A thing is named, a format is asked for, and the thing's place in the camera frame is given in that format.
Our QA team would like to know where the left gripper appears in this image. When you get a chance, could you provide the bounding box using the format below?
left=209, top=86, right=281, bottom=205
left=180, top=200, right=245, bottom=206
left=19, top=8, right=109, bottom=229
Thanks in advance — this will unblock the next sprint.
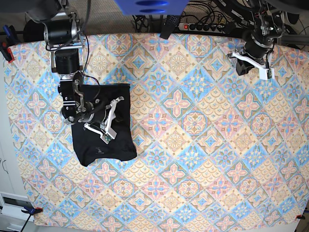
left=228, top=47, right=260, bottom=76

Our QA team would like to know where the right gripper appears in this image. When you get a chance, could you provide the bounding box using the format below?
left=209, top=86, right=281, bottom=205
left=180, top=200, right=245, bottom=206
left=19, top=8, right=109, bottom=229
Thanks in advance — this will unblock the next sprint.
left=83, top=95, right=126, bottom=143

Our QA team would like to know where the black T-shirt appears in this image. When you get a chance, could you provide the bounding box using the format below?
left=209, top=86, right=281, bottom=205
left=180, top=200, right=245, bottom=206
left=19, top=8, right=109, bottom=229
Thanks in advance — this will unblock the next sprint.
left=71, top=84, right=137, bottom=167

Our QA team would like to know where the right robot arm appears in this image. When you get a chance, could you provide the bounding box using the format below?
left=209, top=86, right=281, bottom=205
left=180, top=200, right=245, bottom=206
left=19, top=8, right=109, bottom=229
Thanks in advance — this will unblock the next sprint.
left=26, top=0, right=124, bottom=144

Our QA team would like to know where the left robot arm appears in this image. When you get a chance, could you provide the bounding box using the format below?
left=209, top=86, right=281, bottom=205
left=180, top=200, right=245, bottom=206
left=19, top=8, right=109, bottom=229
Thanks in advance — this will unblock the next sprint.
left=228, top=0, right=285, bottom=80

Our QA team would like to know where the patterned tablecloth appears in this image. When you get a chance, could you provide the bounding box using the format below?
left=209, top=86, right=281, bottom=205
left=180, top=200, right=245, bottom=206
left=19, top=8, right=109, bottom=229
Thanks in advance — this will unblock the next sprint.
left=3, top=33, right=309, bottom=232

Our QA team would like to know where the blue orange clamp bottom left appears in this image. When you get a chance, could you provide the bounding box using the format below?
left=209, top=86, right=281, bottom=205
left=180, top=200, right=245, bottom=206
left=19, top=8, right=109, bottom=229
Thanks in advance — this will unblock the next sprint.
left=21, top=206, right=43, bottom=216

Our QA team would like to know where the white cabinet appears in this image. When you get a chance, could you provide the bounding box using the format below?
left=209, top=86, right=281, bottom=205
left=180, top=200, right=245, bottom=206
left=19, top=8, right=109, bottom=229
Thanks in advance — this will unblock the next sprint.
left=0, top=62, right=37, bottom=230

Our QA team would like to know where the blue box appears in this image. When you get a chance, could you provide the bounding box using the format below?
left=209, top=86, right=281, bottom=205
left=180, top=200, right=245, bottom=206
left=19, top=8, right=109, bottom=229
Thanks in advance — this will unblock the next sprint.
left=115, top=0, right=189, bottom=15

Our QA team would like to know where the orange clamp bottom right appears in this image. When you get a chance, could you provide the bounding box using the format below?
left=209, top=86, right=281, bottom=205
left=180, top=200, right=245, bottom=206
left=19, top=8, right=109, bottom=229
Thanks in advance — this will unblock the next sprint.
left=296, top=215, right=306, bottom=220

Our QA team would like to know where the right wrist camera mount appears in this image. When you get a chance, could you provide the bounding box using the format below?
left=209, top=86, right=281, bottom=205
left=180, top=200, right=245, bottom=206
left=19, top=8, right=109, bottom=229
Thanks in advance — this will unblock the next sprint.
left=83, top=96, right=125, bottom=145

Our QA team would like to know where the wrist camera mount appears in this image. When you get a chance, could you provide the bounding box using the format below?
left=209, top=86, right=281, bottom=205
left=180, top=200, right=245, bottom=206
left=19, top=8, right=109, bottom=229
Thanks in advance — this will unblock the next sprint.
left=83, top=96, right=125, bottom=145
left=227, top=51, right=275, bottom=80

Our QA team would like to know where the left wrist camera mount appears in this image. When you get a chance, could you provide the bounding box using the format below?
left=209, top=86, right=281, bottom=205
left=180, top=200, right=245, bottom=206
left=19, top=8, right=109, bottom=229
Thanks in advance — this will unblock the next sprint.
left=227, top=51, right=275, bottom=80

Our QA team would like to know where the white power strip red switch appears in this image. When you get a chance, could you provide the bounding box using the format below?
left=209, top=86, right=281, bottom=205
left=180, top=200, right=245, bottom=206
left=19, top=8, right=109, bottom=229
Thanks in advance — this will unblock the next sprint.
left=178, top=23, right=225, bottom=33

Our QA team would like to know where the black mesh strap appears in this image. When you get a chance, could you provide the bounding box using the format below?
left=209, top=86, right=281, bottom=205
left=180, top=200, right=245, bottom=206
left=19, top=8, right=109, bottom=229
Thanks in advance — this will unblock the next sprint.
left=159, top=14, right=181, bottom=40

